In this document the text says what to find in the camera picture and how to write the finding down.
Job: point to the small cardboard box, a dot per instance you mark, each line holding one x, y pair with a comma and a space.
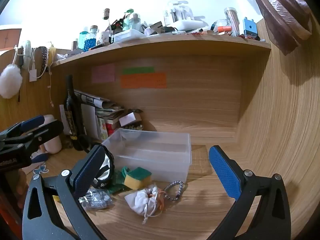
127, 120

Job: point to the green pump bottle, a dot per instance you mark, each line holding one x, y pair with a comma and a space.
126, 22

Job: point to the black beaded headband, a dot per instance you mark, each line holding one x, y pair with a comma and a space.
45, 55

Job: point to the blue box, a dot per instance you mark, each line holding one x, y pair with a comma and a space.
249, 28

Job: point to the bowl of shells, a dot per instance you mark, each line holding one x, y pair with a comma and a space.
132, 127

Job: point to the orange capped tube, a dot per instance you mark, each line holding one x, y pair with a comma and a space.
223, 29

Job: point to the clear bottle silver cap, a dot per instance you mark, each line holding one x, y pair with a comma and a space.
135, 23

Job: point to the brown plastic bag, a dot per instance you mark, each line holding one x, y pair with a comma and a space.
280, 10

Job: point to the folded newspaper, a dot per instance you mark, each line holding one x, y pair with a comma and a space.
95, 100

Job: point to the white fluffy pompom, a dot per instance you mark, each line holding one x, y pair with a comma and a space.
10, 80

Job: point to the stack of books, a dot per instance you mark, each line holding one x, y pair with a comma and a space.
110, 127

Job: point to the green sticky note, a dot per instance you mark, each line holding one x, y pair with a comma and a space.
137, 70

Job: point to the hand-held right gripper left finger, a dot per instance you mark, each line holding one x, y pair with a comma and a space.
87, 172

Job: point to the white hanging tag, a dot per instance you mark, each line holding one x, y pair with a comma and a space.
33, 75

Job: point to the clear jar of brown sticks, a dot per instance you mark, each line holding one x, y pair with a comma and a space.
232, 20

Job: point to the yellow green sponge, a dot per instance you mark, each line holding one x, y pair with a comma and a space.
137, 180

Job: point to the white paper sheets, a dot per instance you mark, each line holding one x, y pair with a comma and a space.
88, 122

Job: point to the clear plastic package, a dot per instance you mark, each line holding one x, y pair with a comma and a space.
178, 12

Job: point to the round glass jar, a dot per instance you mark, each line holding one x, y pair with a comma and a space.
221, 22

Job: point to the pink sticky note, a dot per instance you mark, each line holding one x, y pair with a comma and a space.
103, 73

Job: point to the clear plastic storage box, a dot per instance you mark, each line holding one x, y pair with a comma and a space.
150, 145

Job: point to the white foam tray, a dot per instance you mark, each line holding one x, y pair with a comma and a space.
187, 25

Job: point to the black white hair band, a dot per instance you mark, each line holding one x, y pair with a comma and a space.
112, 163

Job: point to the yellow hanging item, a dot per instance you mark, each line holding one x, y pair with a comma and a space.
51, 53

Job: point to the silver grey scrunchie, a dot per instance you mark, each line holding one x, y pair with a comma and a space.
97, 198

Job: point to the blue star sticker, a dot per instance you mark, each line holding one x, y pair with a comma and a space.
40, 170

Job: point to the white printed mug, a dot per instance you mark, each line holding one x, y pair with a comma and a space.
105, 38

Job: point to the white lidded plastic container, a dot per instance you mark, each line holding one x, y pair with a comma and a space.
128, 35

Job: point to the corked clear glass bottle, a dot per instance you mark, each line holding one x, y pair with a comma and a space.
107, 13

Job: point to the dark wine bottle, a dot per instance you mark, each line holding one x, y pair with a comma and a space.
71, 110

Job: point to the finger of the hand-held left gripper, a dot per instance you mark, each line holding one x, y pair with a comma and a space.
50, 132
32, 123

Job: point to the black orange marker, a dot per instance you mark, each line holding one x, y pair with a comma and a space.
98, 46

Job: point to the green knitted cloth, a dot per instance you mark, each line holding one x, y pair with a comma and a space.
117, 187

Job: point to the blue liquid glass bottle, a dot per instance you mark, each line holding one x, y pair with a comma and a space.
90, 43

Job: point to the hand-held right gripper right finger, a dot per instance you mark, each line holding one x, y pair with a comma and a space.
225, 172

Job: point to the pale pink cup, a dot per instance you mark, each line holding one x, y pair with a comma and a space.
53, 146

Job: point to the orange sticky note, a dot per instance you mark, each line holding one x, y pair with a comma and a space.
143, 81

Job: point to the wooden wall cabinet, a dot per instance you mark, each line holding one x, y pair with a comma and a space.
10, 38

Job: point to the teal plastic bottle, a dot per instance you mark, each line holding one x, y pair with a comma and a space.
82, 38

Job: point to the white fluffy headband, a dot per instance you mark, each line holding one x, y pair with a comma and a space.
27, 50

